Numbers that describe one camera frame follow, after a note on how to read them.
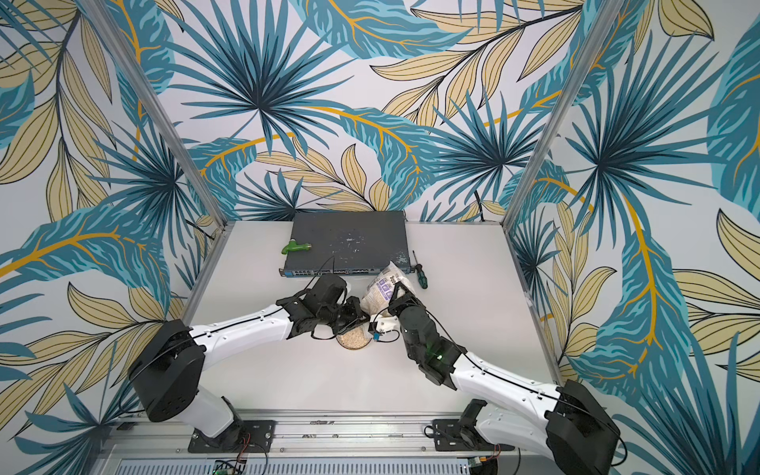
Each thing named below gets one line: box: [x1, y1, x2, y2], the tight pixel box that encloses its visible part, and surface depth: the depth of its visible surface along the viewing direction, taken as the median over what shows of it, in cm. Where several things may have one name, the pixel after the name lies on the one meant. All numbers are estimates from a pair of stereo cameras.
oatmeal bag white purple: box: [361, 260, 415, 314], surface depth 79 cm
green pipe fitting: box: [281, 237, 312, 255], surface depth 106 cm
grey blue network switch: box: [278, 210, 412, 278], surface depth 112 cm
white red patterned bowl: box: [335, 322, 373, 351], surface depth 86 cm
